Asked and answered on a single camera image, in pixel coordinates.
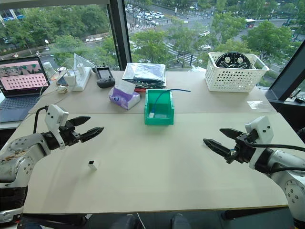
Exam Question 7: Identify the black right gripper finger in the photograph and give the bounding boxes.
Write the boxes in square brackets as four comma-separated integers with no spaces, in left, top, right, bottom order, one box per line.
[219,128,247,139]
[203,138,234,160]

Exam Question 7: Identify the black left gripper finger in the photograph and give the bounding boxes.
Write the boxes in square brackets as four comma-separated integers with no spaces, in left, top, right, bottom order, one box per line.
[68,115,92,128]
[78,126,105,143]

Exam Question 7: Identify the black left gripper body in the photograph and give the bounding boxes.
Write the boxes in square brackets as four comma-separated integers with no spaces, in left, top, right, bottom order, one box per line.
[59,120,81,146]

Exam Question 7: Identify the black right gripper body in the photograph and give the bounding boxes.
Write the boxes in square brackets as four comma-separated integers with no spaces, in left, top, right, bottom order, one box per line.
[225,132,260,165]

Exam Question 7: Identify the white charger adapter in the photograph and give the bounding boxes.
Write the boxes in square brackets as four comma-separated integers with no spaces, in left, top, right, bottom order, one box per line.
[63,69,76,86]

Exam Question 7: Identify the white power strip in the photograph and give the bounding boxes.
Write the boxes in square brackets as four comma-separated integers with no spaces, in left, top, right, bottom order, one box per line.
[71,66,92,92]

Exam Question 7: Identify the smartphone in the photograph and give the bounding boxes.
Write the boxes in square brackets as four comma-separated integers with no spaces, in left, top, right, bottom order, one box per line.
[56,72,68,86]

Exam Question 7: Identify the black handheld remote controller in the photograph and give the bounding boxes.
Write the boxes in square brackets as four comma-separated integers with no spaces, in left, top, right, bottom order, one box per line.
[95,62,116,89]

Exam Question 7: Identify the purple tissue pack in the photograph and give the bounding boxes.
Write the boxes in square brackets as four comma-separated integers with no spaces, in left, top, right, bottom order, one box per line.
[108,80,142,110]

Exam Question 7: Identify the clear plastic bottle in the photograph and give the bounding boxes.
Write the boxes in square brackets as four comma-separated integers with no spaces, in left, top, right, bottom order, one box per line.
[43,62,58,83]

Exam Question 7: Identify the white perforated plastic basket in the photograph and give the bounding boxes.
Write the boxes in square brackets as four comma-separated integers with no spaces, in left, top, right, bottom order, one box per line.
[205,52,270,93]

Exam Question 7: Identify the open laptop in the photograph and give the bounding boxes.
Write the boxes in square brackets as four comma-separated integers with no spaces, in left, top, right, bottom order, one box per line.
[0,56,51,123]

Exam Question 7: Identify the green plastic bin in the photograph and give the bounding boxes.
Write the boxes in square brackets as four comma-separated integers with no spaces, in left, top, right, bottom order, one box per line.
[143,89,175,126]

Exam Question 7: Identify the black round circuit board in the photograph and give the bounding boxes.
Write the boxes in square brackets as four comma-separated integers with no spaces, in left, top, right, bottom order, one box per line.
[215,51,252,70]

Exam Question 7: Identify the dark folded plastic bags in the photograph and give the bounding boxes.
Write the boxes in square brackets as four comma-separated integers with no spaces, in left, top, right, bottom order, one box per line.
[122,62,167,89]

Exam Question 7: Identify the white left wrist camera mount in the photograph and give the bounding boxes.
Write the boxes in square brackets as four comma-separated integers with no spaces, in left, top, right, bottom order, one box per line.
[44,104,69,150]

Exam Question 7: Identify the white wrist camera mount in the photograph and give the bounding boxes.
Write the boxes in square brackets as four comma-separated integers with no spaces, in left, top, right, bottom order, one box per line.
[44,104,69,150]
[244,116,275,148]

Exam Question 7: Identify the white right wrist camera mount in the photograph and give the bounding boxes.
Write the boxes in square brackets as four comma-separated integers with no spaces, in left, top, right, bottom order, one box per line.
[244,116,275,148]

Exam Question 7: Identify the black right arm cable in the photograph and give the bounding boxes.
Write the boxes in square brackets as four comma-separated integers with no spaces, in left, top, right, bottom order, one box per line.
[245,140,305,174]

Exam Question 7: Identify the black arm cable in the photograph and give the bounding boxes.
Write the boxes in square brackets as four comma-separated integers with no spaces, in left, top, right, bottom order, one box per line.
[245,140,305,174]
[33,106,48,134]

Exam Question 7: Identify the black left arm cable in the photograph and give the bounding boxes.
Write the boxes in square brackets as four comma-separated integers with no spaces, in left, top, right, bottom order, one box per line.
[33,106,48,134]

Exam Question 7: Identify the blue cable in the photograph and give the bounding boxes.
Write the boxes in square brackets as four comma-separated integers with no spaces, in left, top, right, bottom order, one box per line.
[149,89,191,118]

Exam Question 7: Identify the dark window frame post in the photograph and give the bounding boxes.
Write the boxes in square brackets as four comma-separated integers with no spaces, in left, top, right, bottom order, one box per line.
[106,0,132,71]

